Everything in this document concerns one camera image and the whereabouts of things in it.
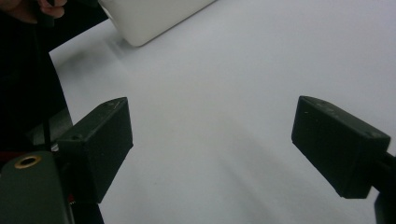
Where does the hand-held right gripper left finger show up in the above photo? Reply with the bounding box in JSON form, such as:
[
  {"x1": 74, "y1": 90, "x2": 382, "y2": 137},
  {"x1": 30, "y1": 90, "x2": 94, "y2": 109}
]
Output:
[{"x1": 56, "y1": 96, "x2": 134, "y2": 204}]

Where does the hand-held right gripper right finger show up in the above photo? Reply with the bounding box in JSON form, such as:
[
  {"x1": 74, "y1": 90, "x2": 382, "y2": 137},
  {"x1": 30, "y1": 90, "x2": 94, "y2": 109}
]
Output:
[{"x1": 290, "y1": 94, "x2": 392, "y2": 200}]

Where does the white plastic bin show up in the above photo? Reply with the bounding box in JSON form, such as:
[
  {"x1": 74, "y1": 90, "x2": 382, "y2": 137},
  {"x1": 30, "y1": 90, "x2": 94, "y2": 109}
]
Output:
[{"x1": 98, "y1": 0, "x2": 218, "y2": 48}]

